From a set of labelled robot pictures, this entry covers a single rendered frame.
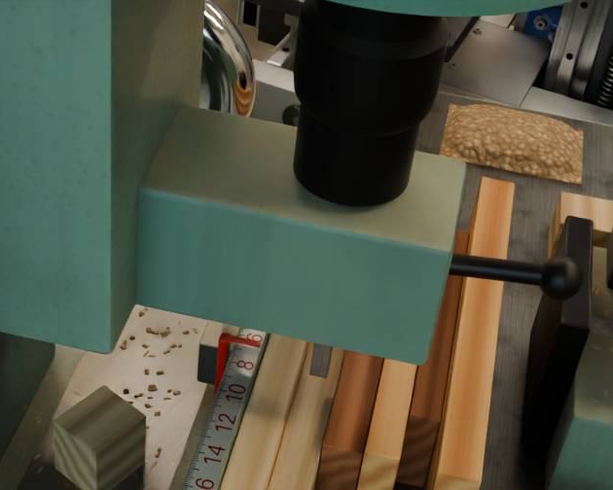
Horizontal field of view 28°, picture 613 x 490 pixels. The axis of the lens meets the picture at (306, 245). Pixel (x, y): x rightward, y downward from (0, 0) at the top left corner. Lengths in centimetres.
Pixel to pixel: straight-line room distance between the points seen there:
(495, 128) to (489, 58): 47
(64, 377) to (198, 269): 29
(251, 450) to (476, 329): 13
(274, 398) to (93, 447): 15
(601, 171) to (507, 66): 46
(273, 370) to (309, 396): 2
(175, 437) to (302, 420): 19
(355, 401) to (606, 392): 13
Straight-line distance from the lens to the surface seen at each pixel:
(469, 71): 131
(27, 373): 77
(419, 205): 53
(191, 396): 80
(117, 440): 72
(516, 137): 87
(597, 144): 91
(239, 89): 66
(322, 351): 60
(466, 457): 56
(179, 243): 53
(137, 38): 47
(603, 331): 66
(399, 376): 61
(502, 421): 68
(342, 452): 59
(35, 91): 47
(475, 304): 64
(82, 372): 81
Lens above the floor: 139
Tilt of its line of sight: 39 degrees down
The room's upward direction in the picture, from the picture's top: 8 degrees clockwise
